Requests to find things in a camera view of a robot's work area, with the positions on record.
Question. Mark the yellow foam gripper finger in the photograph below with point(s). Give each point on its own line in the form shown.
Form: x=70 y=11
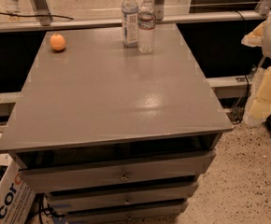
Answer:
x=258 y=107
x=255 y=37

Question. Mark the orange fruit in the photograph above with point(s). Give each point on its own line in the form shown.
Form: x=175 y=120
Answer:
x=57 y=42

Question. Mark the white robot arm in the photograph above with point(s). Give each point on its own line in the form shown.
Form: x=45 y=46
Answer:
x=266 y=46

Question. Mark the clear water bottle right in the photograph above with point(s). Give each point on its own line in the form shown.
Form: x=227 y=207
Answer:
x=146 y=27

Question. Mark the labelled water bottle left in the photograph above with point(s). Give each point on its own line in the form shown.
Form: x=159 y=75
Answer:
x=129 y=11

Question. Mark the top grey drawer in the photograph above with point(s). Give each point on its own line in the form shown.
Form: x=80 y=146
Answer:
x=118 y=172

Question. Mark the grey drawer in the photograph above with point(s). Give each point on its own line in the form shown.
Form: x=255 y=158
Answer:
x=106 y=215
x=118 y=172
x=124 y=196

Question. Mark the grey drawer cabinet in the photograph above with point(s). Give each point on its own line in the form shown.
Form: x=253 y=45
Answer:
x=99 y=101

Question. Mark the bottom grey drawer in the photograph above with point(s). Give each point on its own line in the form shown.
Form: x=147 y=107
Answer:
x=106 y=215

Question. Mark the middle grey drawer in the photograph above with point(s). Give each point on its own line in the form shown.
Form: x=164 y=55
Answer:
x=124 y=196

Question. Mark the white cardboard box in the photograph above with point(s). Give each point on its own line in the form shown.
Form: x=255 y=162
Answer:
x=16 y=197

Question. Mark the metal frame rail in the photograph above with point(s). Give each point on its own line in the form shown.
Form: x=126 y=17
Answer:
x=246 y=15

